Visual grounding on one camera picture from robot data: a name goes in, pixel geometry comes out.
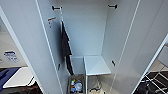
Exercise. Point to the blue wall sticker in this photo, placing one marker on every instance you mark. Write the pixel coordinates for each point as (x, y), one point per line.
(11, 56)

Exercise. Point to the white wardrobe door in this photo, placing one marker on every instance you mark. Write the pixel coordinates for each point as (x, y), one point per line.
(33, 43)
(140, 43)

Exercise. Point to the white wardrobe shelf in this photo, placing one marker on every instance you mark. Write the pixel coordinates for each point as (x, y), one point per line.
(96, 65)

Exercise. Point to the dark clothes rod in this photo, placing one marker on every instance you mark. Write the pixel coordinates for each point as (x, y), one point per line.
(56, 7)

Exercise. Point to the orange white warning label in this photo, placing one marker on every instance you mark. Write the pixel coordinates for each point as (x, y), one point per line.
(51, 19)

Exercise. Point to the white clothes hanger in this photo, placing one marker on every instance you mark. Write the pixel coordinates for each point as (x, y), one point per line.
(62, 16)

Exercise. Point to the pale blue white bundle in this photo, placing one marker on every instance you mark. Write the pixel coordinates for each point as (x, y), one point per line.
(78, 86)

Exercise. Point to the white wardrobe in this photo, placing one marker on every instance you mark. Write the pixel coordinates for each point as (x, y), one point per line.
(86, 33)

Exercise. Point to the blue plastic object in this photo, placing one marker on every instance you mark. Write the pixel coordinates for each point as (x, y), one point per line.
(6, 76)

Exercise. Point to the white flat board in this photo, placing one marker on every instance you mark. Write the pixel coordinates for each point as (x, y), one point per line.
(20, 77)

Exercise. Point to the brown storage basket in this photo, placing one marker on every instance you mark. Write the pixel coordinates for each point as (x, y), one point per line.
(76, 89)

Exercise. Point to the black hanging garment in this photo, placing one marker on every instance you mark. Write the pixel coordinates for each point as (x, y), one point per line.
(66, 46)

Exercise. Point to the small dark door hinge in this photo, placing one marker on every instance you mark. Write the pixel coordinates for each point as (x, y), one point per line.
(59, 66)
(113, 63)

